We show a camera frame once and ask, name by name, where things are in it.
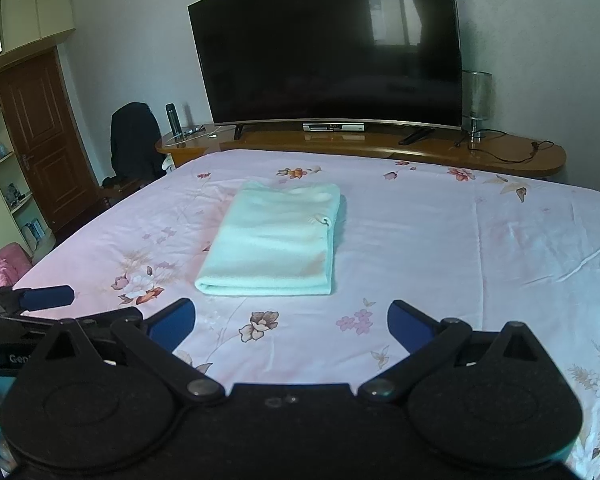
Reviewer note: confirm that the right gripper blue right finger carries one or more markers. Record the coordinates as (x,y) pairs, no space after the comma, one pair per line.
(430,345)

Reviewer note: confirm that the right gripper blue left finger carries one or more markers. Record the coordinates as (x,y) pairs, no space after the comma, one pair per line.
(151,344)

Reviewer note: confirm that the white knit sweater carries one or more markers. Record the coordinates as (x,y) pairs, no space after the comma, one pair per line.
(274,242)

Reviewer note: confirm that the pink quilt on floor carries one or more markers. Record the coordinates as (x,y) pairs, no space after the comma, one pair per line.
(14,263)

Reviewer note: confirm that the pink floral bed sheet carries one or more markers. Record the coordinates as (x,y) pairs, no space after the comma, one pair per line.
(482,247)

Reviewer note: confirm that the wooden tv console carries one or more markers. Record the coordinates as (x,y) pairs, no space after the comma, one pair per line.
(497,151)

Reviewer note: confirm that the chair with black jacket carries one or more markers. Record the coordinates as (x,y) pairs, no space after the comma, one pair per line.
(134,131)

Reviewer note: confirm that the silver bottle on console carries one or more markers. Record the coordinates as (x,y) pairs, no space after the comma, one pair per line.
(188,116)

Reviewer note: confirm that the silver set-top box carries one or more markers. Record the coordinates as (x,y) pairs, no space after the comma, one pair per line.
(333,127)

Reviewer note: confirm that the brown wooden door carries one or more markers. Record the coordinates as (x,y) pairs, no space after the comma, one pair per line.
(40,123)

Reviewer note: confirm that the large black curved television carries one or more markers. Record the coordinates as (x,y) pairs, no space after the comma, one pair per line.
(341,60)

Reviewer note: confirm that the cream shelf cabinet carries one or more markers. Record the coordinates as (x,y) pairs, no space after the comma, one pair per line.
(27,28)

